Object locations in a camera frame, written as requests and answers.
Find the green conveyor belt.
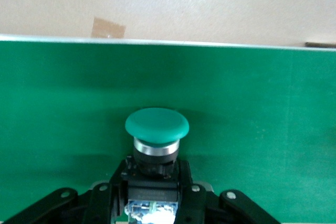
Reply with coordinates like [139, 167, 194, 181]
[0, 33, 336, 224]

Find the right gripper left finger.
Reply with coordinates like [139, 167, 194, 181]
[0, 159, 131, 224]

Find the brown tape piece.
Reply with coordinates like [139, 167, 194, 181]
[90, 16, 126, 40]

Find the green mushroom push button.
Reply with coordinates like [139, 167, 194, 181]
[124, 108, 190, 224]

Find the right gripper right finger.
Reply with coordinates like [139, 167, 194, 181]
[177, 159, 281, 224]

